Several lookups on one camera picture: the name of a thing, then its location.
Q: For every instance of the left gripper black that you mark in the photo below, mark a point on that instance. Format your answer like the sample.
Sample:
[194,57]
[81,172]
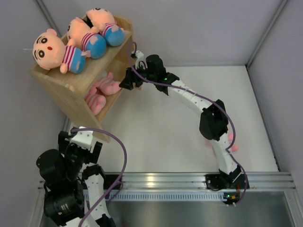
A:
[65,145]

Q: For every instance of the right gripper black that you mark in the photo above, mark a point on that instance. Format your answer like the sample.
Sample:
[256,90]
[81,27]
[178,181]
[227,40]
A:
[131,77]

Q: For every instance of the boy plush doll blue pants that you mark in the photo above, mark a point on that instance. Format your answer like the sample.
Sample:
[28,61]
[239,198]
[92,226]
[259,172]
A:
[86,38]

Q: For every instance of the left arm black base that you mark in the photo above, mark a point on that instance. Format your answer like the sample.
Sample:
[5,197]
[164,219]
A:
[109,179]

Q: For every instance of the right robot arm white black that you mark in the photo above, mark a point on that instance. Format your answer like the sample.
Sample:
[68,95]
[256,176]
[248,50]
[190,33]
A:
[214,120]

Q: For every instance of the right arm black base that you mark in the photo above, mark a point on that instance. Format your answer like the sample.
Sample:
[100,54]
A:
[218,182]

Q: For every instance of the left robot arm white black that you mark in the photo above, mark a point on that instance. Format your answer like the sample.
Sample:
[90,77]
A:
[74,182]

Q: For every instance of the wooden two-tier shelf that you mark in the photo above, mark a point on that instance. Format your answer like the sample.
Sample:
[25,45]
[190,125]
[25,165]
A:
[68,90]

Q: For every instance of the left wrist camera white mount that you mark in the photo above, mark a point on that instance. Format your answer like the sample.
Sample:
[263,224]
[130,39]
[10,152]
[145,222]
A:
[82,137]

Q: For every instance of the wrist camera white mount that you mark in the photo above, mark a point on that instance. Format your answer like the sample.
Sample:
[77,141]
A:
[138,56]
[82,137]

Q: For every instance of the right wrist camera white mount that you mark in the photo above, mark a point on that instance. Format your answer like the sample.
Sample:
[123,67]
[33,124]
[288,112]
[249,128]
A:
[138,56]

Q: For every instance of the aluminium mounting rail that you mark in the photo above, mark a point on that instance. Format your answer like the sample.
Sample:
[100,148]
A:
[258,181]

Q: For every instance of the white slotted cable duct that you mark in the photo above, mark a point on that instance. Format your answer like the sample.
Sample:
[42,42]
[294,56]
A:
[166,196]

